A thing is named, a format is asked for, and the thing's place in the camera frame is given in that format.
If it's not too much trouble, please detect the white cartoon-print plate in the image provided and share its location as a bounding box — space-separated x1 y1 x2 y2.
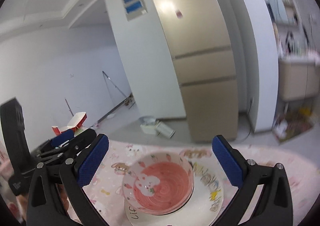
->
124 158 225 226

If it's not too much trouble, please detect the pink printed tablecloth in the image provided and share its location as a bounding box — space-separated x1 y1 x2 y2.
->
0 138 320 226

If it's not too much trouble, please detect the black power cable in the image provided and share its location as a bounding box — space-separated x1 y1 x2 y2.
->
246 97 253 139

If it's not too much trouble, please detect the metal folding stand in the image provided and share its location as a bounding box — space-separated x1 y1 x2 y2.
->
102 71 131 106

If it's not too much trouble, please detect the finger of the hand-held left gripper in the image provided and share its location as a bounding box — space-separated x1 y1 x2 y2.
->
37 128 97 164
37 130 76 157

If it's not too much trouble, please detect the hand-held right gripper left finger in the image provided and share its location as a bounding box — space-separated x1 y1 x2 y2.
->
27 133 110 226

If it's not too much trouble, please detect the beige vanity cabinet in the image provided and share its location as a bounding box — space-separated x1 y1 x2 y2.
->
277 56 320 102

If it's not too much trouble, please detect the wall distribution panel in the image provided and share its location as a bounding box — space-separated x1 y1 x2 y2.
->
121 0 148 22

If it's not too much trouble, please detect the gold refrigerator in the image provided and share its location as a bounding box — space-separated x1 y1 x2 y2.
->
147 0 239 144

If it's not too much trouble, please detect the cardboard box with clutter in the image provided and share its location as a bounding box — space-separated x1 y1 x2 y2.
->
272 108 318 143

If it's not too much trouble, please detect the thin stick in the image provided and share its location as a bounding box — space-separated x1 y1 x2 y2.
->
65 98 74 118

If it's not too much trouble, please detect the person's left hand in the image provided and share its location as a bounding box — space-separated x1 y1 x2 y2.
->
57 183 73 214

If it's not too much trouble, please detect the pink rabbit bowl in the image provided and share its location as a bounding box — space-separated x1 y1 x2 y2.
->
122 151 195 215

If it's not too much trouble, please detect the open white red carton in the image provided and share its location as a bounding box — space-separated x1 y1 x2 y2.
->
66 111 88 131

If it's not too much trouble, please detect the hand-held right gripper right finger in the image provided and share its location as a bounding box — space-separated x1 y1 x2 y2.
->
212 135 293 226

